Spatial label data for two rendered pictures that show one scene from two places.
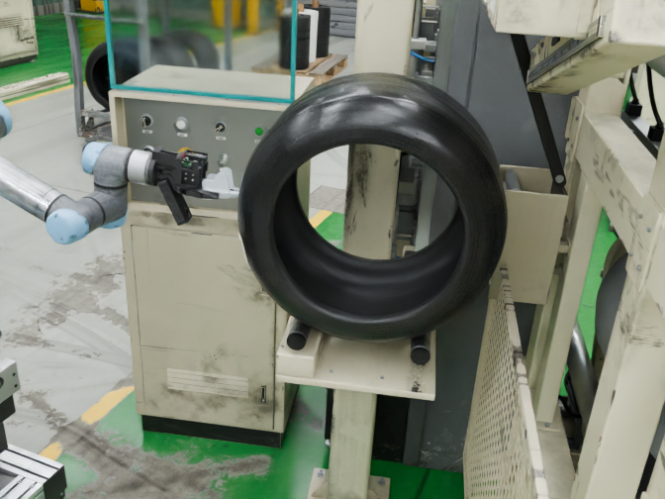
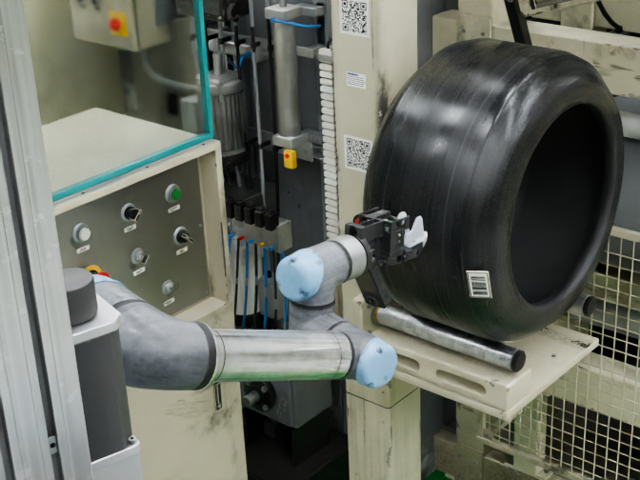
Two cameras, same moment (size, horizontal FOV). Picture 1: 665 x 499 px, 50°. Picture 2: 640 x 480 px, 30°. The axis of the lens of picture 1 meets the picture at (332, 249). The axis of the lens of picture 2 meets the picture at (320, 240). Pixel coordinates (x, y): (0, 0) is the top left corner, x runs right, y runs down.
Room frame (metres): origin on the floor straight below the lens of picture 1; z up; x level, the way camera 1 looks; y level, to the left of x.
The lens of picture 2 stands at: (0.52, 1.92, 2.10)
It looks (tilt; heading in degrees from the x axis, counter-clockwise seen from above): 25 degrees down; 305
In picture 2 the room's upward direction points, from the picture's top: 3 degrees counter-clockwise
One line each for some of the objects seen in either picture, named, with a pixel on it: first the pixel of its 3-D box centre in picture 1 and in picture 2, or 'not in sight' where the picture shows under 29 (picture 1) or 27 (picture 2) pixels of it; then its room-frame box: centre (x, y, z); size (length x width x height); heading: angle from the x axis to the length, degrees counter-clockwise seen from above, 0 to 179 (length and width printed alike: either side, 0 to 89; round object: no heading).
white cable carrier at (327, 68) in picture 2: not in sight; (338, 154); (1.87, -0.08, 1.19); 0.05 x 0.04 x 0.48; 84
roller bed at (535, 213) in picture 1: (522, 233); not in sight; (1.70, -0.49, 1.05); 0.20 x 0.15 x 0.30; 174
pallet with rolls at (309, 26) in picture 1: (303, 39); not in sight; (8.37, 0.47, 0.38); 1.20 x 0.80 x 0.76; 167
